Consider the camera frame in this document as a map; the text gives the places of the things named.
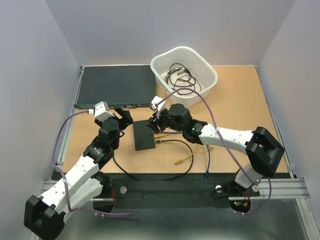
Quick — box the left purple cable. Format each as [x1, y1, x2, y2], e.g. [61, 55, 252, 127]
[52, 109, 135, 219]

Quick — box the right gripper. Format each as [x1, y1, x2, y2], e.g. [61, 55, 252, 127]
[145, 107, 185, 134]

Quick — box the yellow ethernet cable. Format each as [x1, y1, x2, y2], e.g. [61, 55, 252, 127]
[174, 146, 200, 166]
[153, 132, 215, 152]

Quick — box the blue ethernet cable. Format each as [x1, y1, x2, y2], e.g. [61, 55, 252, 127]
[164, 128, 211, 181]

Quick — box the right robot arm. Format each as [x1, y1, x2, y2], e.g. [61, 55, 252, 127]
[148, 103, 285, 195]

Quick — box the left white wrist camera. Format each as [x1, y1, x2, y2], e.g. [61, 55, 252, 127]
[88, 101, 115, 122]

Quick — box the large teal rack switch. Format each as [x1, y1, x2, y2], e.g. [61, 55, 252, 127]
[74, 65, 156, 109]

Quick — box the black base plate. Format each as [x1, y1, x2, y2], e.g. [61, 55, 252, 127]
[48, 172, 291, 210]

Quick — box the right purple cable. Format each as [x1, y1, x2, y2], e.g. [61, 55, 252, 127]
[154, 87, 273, 216]

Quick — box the white plastic tub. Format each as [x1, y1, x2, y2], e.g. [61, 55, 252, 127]
[150, 46, 218, 108]

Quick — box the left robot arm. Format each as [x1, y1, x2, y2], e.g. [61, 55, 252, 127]
[23, 106, 133, 240]

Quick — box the black ethernet cable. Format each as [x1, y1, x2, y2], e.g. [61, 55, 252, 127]
[112, 106, 195, 181]

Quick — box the purple cable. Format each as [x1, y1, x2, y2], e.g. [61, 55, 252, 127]
[154, 87, 273, 216]
[52, 109, 135, 219]

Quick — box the aluminium rail frame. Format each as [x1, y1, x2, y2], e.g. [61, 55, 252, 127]
[29, 65, 312, 240]

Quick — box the small black network switch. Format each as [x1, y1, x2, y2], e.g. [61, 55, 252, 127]
[133, 120, 155, 151]

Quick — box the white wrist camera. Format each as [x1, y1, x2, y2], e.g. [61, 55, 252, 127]
[88, 101, 115, 122]
[150, 95, 166, 112]

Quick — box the black cable in tub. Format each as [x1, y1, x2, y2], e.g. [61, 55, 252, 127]
[164, 62, 203, 96]

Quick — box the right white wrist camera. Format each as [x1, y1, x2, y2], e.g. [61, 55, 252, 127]
[150, 95, 166, 112]

